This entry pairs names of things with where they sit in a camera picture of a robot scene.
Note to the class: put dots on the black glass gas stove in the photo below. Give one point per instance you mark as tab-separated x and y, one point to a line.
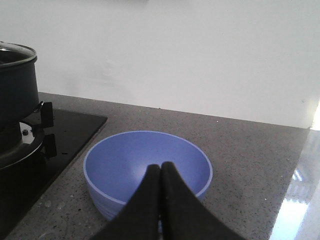
22	184

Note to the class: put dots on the right gas burner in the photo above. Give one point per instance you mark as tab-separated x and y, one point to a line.
19	141

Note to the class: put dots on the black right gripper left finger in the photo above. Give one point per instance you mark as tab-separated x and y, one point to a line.
139	219

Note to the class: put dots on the blue plastic bowl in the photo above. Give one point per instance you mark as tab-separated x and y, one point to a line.
115	166

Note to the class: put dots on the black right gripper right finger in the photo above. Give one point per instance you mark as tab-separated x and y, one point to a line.
183	216

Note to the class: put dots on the dark blue cooking pot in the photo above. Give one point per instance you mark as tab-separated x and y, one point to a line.
18	84

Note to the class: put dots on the black right pot support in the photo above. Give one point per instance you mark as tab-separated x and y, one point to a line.
41	117

